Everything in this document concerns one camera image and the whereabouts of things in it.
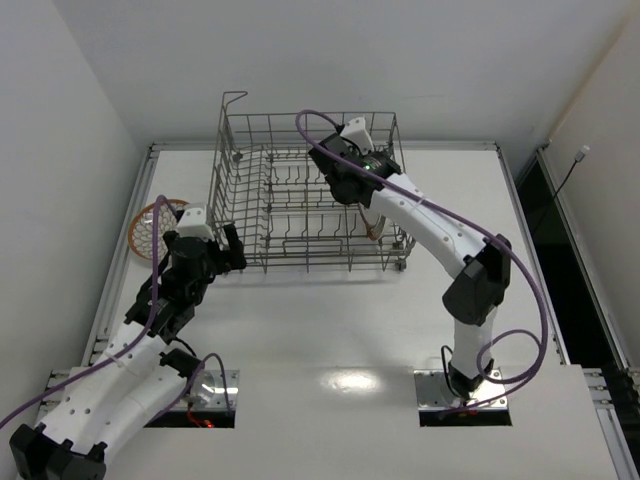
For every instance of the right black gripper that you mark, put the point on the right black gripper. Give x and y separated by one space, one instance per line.
326 156

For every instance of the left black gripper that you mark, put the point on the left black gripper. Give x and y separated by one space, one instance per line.
220 254

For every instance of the flower pattern plate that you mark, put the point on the flower pattern plate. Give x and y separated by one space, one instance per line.
376 229
141 229

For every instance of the orange sunburst plate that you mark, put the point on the orange sunburst plate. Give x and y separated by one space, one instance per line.
364 220

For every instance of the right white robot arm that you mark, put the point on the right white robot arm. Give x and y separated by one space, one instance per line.
479 270

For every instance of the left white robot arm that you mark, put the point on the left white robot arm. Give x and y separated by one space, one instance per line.
139 376

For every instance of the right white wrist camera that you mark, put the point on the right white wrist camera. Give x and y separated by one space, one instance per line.
356 133

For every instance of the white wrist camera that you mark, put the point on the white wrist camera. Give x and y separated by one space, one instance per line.
196 221
356 133

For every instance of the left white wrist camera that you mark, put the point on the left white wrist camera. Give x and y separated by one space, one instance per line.
196 221

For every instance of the grey wire dish rack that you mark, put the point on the grey wire dish rack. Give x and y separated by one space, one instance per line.
264 182

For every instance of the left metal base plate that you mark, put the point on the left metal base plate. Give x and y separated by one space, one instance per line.
209 391

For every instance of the metal base plate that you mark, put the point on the metal base plate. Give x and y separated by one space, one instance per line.
209 391
433 395

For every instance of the left aluminium frame rail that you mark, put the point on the left aluminium frame rail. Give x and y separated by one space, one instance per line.
103 318

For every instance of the aluminium frame rail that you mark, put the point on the aluminium frame rail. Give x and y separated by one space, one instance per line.
585 327
103 318

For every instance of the right aluminium frame rail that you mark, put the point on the right aluminium frame rail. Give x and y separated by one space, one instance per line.
585 327

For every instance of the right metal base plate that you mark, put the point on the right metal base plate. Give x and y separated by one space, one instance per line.
433 395

